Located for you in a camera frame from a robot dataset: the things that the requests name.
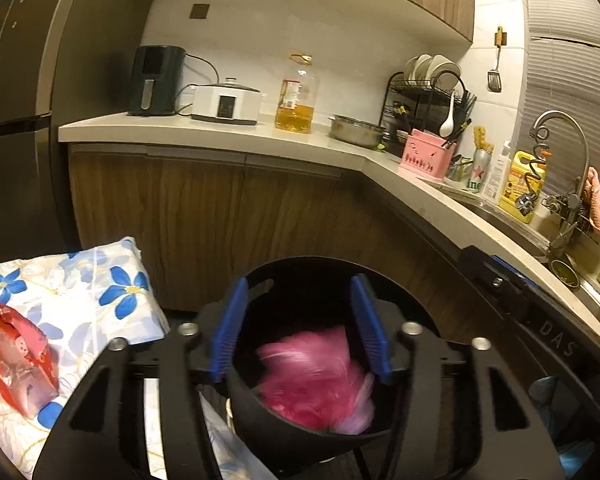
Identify black air fryer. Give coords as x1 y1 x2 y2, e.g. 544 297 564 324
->
128 46 186 116

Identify window blinds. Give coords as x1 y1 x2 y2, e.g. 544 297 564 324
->
516 0 600 176

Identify pink plastic bag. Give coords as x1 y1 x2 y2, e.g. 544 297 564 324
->
257 326 374 434

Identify black round trash bin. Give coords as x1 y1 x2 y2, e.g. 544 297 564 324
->
227 256 437 462

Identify brown wall socket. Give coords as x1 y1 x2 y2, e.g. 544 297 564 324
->
189 3 210 20

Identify hanging metal spatula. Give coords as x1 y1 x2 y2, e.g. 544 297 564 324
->
486 26 507 93

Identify chrome kitchen faucet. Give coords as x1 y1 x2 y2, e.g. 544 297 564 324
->
514 109 592 261

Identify red transparent plastic bag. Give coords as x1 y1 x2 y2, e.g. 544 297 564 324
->
0 302 58 419

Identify yellow detergent jug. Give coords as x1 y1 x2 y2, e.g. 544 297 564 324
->
498 151 546 224

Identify pink utensil holder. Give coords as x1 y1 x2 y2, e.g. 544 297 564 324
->
400 129 456 182

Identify white rice cooker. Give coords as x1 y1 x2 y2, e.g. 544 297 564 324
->
188 80 262 126

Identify white detergent bottle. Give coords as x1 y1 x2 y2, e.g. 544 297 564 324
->
481 141 510 205

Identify blue floral tablecloth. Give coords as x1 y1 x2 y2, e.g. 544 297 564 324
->
0 235 276 480

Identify pink cloth on faucet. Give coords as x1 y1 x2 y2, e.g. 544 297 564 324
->
583 167 600 236

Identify white plates in rack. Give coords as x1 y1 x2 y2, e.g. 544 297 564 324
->
403 53 462 91

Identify dark grey refrigerator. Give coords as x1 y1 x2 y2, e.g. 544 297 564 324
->
0 0 152 262

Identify black dish rack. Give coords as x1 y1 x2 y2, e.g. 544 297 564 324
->
378 72 477 156

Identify steel kitchen sink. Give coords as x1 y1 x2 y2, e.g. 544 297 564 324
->
432 183 600 322

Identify steel mixing bowl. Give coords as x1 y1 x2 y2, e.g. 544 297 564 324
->
329 115 385 150

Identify white ladle spoon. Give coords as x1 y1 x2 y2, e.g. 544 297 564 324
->
439 92 455 139

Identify wooden lower cabinets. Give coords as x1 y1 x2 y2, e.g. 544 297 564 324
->
66 142 577 361

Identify cooking oil bottle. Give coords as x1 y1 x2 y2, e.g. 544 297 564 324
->
275 53 320 133

